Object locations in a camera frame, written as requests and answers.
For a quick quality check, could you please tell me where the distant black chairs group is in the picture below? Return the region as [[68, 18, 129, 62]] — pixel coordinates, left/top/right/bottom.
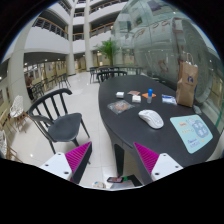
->
[[90, 66, 142, 83]]

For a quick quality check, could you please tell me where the small white box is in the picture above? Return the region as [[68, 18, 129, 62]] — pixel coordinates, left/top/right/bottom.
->
[[116, 92, 124, 98]]

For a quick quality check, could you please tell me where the brown paper bag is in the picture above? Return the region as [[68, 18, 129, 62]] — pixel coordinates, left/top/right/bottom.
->
[[176, 62, 198, 107]]

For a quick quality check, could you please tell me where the person in dark clothes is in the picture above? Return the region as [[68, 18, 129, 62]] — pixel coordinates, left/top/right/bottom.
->
[[25, 75, 34, 101]]

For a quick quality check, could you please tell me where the white computer mouse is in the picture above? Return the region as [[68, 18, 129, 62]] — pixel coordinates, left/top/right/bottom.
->
[[138, 110, 164, 129]]

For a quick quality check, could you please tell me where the dark phone on floor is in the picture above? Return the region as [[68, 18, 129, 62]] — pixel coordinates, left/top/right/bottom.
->
[[107, 177, 124, 183]]

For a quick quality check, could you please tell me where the brown flat card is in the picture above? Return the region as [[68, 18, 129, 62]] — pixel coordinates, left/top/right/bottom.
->
[[127, 91, 140, 96]]

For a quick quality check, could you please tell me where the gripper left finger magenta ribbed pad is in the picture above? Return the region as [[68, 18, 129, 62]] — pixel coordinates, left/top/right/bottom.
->
[[40, 142, 92, 184]]

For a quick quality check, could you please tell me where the orange coaster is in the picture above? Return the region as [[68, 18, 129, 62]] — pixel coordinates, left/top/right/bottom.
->
[[142, 93, 156, 98]]

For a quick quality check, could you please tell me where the green potted palm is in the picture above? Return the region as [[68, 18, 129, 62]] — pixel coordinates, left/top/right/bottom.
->
[[95, 38, 119, 64]]

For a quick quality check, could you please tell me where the blue white packet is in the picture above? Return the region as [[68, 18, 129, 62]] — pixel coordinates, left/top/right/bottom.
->
[[162, 95, 177, 105]]

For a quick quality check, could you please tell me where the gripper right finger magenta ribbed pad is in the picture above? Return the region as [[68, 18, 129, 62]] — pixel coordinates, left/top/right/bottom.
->
[[134, 143, 182, 181]]

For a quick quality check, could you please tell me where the small bottle, blue cap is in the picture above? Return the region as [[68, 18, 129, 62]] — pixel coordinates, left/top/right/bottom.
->
[[147, 89, 153, 104]]

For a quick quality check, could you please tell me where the white lattice chair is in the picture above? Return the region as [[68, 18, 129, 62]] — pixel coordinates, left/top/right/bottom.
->
[[10, 95, 28, 130]]

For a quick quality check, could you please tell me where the black oval table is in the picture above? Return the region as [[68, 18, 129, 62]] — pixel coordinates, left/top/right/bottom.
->
[[98, 75, 220, 185]]

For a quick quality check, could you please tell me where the clear plastic snack bag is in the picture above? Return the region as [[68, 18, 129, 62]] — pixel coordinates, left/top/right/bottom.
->
[[108, 100, 134, 114]]

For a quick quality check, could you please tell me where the light blue mouse pad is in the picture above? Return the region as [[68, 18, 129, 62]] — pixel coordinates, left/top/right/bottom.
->
[[170, 115, 213, 154]]

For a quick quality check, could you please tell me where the white square box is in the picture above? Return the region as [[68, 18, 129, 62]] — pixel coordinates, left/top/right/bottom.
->
[[132, 95, 141, 103]]

